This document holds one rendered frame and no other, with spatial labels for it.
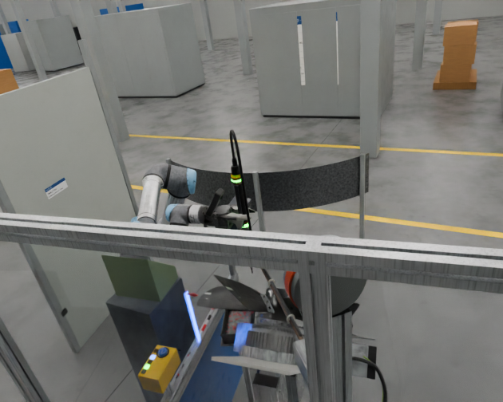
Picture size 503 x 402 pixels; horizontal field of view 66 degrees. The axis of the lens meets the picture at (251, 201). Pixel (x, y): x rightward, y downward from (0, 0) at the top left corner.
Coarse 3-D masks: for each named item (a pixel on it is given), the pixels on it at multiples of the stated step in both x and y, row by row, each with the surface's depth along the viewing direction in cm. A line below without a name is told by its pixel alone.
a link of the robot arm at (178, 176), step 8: (168, 168) 180; (176, 168) 181; (184, 168) 184; (168, 176) 178; (176, 176) 179; (184, 176) 181; (192, 176) 182; (168, 184) 180; (176, 184) 180; (184, 184) 181; (192, 184) 182; (168, 192) 187; (176, 192) 184; (184, 192) 185; (192, 192) 185; (168, 200) 192; (176, 200) 190; (184, 200) 195; (168, 224) 203
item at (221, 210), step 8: (200, 208) 152; (216, 208) 151; (224, 208) 151; (200, 216) 151; (208, 216) 152; (216, 216) 149; (208, 224) 154; (216, 224) 151; (224, 224) 150; (232, 224) 154
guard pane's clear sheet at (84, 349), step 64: (0, 256) 83; (64, 256) 76; (128, 256) 70; (0, 320) 98; (64, 320) 88; (128, 320) 80; (192, 320) 74; (256, 320) 68; (384, 320) 59; (448, 320) 55; (0, 384) 118; (64, 384) 105; (128, 384) 94; (192, 384) 85; (256, 384) 77; (384, 384) 66; (448, 384) 62
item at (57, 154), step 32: (0, 96) 243; (32, 96) 265; (64, 96) 291; (96, 96) 322; (0, 128) 244; (32, 128) 266; (64, 128) 292; (96, 128) 324; (0, 160) 245; (32, 160) 267; (64, 160) 293; (96, 160) 325; (0, 192) 245; (32, 192) 268; (64, 192) 295; (96, 192) 327; (128, 192) 367
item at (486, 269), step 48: (0, 240) 77; (48, 240) 72; (96, 240) 70; (144, 240) 64; (192, 240) 61; (240, 240) 60; (288, 240) 58; (336, 240) 56; (480, 288) 49; (0, 336) 101
